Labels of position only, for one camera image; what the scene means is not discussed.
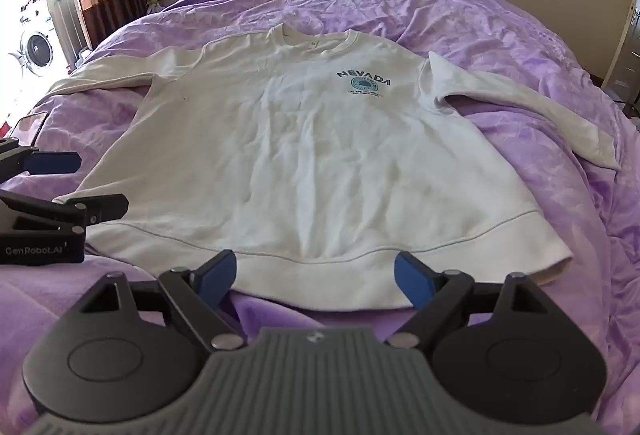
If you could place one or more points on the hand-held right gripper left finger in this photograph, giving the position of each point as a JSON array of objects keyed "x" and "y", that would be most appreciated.
[{"x": 222, "y": 274}]

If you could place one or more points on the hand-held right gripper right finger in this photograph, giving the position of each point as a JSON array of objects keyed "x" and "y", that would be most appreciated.
[{"x": 413, "y": 280}]

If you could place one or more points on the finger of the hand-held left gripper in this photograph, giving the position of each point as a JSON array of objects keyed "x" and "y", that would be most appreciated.
[
  {"x": 102, "y": 206},
  {"x": 56, "y": 163}
]

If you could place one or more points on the pale green cloth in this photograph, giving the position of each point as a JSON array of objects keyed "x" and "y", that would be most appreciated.
[{"x": 300, "y": 150}]

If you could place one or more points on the black smartphone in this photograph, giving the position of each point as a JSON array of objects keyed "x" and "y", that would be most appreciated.
[{"x": 29, "y": 129}]

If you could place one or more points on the white washing machine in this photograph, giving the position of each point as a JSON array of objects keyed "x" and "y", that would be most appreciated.
[{"x": 31, "y": 46}]

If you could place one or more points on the silver suitcase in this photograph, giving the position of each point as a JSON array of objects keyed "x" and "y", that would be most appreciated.
[{"x": 64, "y": 22}]

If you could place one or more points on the purple bed sheet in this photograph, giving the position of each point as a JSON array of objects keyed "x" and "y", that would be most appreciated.
[{"x": 500, "y": 25}]

